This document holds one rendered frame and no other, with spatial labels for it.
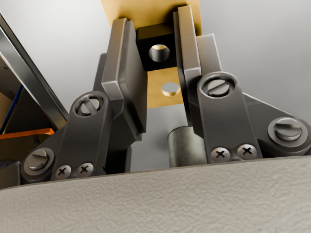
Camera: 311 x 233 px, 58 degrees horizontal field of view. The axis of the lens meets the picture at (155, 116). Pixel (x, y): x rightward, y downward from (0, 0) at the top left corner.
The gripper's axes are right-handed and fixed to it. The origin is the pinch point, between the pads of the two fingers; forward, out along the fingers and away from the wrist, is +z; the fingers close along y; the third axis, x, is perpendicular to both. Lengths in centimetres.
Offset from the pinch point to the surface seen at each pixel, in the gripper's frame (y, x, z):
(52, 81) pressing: -8.4, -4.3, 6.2
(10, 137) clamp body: -20.3, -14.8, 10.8
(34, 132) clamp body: -17.3, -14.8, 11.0
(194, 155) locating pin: 0.5, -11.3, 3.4
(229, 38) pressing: 3.7, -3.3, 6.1
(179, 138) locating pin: -0.6, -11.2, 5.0
